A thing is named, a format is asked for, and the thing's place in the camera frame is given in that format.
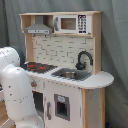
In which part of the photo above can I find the wooden toy kitchen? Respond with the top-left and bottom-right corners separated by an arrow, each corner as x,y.
20,11 -> 114,128

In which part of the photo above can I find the grey toy sink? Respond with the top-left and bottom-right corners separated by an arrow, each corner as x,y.
52,68 -> 92,81

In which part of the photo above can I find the red right stove knob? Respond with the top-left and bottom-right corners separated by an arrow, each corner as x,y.
31,81 -> 37,87

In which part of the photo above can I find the black toy stovetop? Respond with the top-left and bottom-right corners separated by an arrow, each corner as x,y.
22,62 -> 55,73

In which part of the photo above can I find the white cabinet door with dispenser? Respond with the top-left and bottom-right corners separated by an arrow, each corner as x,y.
44,81 -> 82,128

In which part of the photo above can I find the grey range hood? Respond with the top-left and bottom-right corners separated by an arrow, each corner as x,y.
24,16 -> 53,34

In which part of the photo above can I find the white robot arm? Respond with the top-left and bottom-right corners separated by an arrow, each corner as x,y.
0,47 -> 44,128

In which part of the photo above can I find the black toy faucet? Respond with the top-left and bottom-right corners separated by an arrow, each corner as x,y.
75,51 -> 93,70

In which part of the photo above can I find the toy microwave oven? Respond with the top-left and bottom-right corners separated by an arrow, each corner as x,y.
54,14 -> 91,34

